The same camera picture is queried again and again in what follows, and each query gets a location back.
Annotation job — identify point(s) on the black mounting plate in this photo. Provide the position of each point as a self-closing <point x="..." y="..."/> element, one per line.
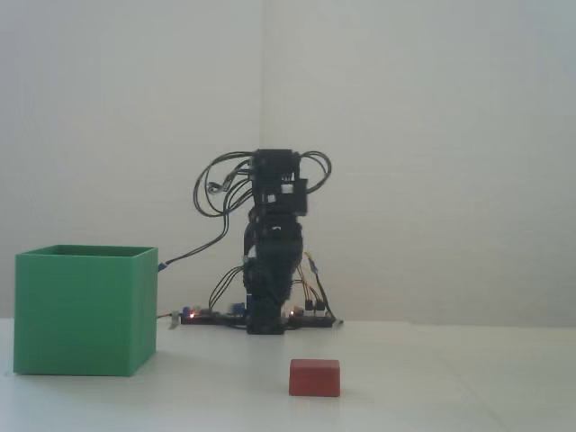
<point x="216" y="320"/>

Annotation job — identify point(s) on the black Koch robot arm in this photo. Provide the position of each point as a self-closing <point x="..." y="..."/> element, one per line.
<point x="274" y="166"/>

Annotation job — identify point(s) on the blue controller circuit board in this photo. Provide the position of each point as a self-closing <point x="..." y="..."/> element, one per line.
<point x="202" y="311"/>

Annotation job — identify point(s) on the red rectangular block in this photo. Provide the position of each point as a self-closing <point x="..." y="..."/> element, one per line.
<point x="314" y="378"/>

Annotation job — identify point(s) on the grey table clamp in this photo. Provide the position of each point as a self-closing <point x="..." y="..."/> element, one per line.
<point x="173" y="321"/>

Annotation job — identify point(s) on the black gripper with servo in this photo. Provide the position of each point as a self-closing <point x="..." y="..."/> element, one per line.
<point x="274" y="238"/>

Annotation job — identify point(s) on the circuit board with white connectors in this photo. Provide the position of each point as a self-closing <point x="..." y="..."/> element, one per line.
<point x="310" y="317"/>

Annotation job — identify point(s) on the green open-top plastic bin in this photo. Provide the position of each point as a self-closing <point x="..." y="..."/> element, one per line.
<point x="74" y="315"/>

